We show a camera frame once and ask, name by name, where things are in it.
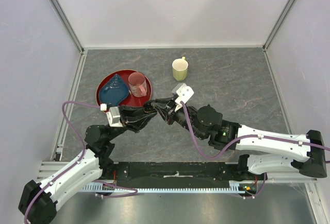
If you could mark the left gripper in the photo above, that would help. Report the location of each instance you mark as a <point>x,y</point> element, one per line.
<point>126,112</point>

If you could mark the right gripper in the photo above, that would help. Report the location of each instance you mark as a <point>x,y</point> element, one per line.
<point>170,106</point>

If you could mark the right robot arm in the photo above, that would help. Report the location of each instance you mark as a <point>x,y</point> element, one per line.
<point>304,153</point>

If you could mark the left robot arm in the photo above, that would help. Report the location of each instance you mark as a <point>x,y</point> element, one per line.
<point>40,201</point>

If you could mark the pink glass mug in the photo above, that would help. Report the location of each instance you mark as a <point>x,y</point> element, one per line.
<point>137,84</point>

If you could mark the blue teardrop plate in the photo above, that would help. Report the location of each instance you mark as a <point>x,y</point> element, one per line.
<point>113,92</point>

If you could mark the yellow ceramic mug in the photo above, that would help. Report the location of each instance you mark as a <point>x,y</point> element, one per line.
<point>180,68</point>

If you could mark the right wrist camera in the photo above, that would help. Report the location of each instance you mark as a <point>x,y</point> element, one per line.
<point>181,93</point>

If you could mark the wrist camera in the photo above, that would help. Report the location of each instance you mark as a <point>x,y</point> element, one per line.
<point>114,117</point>
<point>181,93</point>

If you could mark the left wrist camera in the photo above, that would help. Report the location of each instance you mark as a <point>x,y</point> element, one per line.
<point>114,117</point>

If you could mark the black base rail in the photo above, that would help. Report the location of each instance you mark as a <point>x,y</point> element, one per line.
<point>166,175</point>

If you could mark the slotted cable duct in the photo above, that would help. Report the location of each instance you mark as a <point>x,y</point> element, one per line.
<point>102,188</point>

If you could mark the left aluminium frame post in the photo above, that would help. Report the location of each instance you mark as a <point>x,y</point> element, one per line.
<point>67,25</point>

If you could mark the aluminium frame post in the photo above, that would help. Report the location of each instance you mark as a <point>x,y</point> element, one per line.
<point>67,25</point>
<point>278,24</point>

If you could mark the right aluminium frame post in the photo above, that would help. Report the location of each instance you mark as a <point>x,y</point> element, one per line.
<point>278,24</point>

